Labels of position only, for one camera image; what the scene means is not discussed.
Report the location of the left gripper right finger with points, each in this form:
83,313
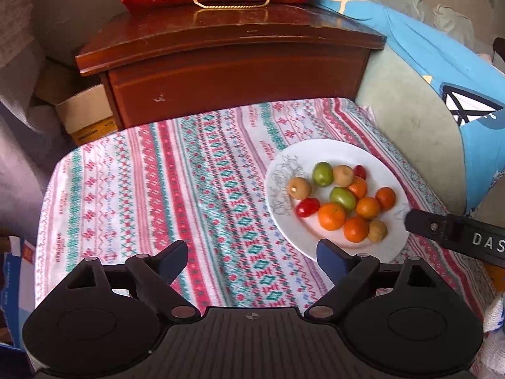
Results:
351,276

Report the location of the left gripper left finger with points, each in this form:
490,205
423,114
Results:
153,277

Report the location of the large front tangerine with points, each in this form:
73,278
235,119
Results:
356,229

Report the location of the small yellow brown fruit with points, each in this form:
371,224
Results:
377,231

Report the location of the orange tangerine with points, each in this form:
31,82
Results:
368,208
332,216
358,187

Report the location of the cherry tomato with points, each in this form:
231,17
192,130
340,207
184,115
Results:
307,207
360,171

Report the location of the small tangerine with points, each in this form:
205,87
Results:
386,197

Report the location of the kiwi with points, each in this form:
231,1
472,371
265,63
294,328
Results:
299,188
343,176

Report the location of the green jujube fruit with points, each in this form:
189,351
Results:
322,174

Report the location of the white ceramic plate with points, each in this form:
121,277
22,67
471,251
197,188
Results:
328,189

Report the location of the patterned red green tablecloth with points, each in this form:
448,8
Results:
201,179

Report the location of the blue white milk carton box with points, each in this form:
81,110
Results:
17,287

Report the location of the beige sofa cushion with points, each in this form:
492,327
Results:
412,116

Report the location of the blue cartoon pillow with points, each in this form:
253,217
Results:
471,89

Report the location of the checkered grey curtain cloth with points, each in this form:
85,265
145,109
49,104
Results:
32,136

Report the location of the brown cardboard box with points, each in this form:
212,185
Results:
80,102

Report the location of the brown wooden nightstand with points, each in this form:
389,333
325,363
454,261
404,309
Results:
186,60

